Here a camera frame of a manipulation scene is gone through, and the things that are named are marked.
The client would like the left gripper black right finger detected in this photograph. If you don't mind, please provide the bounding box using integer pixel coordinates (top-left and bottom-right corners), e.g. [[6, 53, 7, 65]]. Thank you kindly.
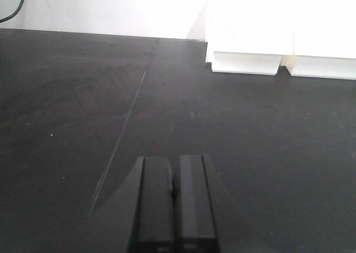
[[175, 155, 267, 252]]

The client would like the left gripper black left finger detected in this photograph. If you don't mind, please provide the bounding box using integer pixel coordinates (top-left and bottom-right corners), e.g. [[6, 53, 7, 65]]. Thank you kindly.
[[83, 156, 174, 252]]

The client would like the left white plastic bin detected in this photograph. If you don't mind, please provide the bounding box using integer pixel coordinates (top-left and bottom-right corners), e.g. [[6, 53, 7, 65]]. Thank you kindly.
[[186, 0, 294, 76]]

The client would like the white plastic bin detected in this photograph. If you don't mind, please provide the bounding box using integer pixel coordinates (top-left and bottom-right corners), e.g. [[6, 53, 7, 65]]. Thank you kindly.
[[186, 0, 294, 76], [281, 3, 355, 80]]

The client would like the middle white plastic bin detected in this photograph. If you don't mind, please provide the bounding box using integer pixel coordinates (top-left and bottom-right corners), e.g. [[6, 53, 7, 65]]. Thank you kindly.
[[281, 3, 355, 80]]

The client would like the black power cable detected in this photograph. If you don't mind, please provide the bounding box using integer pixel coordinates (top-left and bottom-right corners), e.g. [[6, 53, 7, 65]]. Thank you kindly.
[[0, 0, 28, 23]]

